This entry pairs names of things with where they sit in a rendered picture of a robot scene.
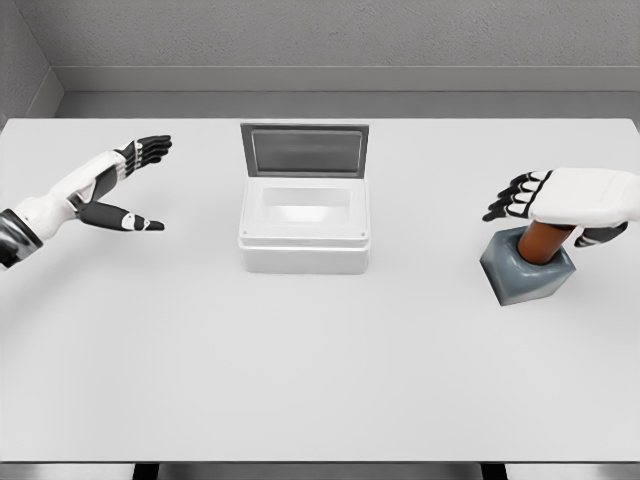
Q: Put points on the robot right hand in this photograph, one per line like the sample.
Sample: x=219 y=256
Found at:
x=585 y=195

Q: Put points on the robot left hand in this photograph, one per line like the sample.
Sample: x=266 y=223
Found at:
x=95 y=172

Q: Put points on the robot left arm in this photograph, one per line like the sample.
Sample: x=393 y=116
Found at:
x=31 y=215

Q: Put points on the grey hinged box lid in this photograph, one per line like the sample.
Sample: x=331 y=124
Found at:
x=305 y=150

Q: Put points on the white open storage box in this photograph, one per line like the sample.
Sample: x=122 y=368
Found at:
x=305 y=250

